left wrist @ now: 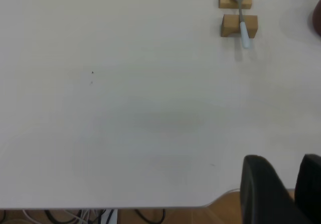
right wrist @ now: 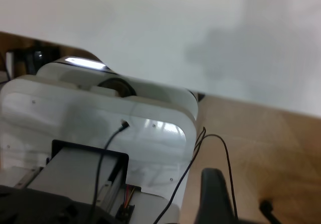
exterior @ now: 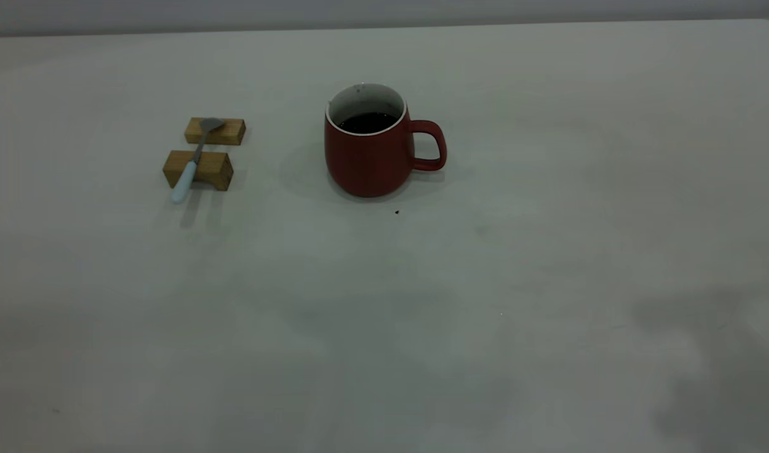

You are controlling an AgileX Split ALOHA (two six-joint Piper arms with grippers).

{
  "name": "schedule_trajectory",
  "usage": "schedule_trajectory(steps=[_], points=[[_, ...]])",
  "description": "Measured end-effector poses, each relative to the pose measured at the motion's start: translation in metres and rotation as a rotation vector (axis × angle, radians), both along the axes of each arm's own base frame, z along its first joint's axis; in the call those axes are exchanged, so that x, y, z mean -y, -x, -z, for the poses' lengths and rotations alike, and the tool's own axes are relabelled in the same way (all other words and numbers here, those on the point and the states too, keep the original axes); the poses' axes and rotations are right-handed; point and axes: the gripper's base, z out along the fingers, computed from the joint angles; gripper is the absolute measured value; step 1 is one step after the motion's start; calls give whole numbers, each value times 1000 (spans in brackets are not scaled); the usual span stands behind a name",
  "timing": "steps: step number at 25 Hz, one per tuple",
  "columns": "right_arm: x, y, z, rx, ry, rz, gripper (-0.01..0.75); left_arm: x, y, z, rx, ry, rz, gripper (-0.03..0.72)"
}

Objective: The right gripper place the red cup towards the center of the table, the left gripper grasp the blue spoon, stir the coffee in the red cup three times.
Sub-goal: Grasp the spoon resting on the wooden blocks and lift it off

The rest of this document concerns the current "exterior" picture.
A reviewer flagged metal spoon light blue handle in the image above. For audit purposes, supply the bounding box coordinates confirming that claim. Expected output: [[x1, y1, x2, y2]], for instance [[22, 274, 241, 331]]
[[171, 118, 225, 204]]

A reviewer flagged dark coffee liquid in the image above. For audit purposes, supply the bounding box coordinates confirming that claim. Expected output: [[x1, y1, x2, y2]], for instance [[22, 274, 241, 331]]
[[337, 113, 400, 135]]

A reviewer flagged arched wooden block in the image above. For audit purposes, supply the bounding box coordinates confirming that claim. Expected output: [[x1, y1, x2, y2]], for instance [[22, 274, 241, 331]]
[[162, 150, 234, 192]]

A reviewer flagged flat rectangular wooden block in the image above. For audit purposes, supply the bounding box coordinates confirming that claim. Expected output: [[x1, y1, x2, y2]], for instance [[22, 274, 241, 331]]
[[184, 117, 247, 147]]

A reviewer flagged red ceramic mug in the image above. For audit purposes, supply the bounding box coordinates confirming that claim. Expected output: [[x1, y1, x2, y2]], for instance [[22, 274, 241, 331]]
[[324, 82, 448, 199]]

